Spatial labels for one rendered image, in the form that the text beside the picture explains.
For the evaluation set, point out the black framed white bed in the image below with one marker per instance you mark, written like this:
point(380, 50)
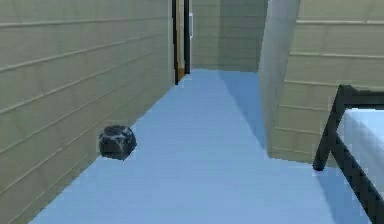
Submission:
point(356, 146)

